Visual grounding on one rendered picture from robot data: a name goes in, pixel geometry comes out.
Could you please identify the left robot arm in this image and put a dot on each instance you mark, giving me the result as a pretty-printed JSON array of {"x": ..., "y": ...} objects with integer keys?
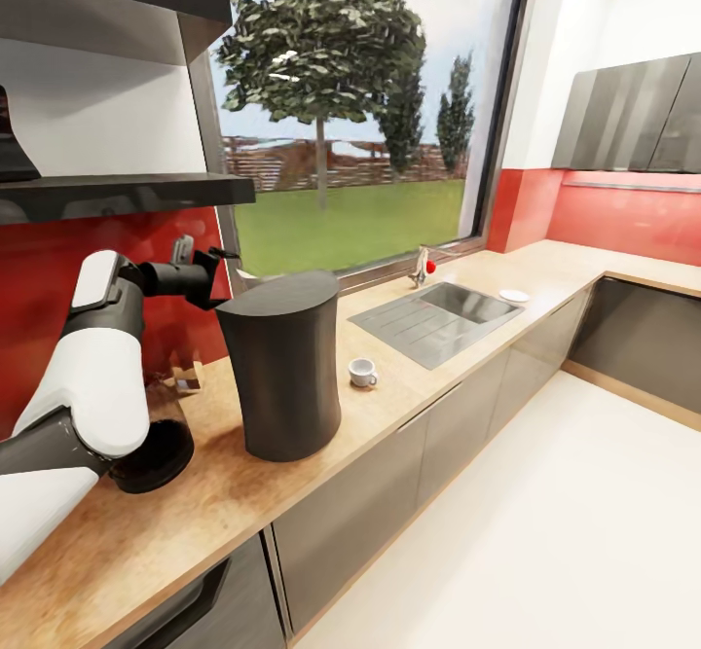
[{"x": 90, "y": 409}]

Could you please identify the bottle of coffee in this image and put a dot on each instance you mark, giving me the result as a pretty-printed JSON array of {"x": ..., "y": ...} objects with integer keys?
[{"x": 15, "y": 164}]

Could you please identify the coffee maker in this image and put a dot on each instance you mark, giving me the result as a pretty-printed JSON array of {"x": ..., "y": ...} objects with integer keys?
[{"x": 281, "y": 338}]

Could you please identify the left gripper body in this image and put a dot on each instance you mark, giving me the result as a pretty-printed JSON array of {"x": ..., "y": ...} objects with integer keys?
[{"x": 195, "y": 280}]

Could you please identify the paper coffee filter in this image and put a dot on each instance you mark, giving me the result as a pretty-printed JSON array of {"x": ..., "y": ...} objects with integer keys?
[{"x": 253, "y": 281}]

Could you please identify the coffee cup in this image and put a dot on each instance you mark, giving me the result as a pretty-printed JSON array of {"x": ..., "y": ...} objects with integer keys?
[{"x": 362, "y": 372}]

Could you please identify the drop in sink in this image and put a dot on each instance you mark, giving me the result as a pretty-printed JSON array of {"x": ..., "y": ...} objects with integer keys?
[{"x": 433, "y": 324}]

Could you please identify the dishwasher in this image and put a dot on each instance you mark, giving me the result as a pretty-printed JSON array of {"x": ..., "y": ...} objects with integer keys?
[{"x": 229, "y": 606}]

